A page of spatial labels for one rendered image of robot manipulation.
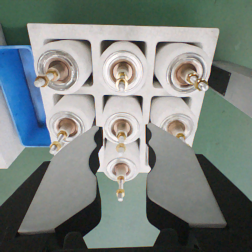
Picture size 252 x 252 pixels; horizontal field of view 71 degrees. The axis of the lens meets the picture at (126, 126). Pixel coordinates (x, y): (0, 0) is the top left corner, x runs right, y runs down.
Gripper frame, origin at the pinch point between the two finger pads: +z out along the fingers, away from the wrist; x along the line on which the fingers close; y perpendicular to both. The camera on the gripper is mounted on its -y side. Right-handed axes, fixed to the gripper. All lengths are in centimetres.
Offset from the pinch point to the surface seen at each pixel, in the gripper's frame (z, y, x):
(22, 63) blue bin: 47, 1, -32
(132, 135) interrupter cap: 21.7, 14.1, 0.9
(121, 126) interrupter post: 20.7, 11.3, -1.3
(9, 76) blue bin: 39, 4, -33
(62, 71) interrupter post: 20.8, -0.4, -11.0
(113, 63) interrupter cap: 21.9, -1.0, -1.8
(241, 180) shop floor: 47, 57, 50
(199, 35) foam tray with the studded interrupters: 29.1, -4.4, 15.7
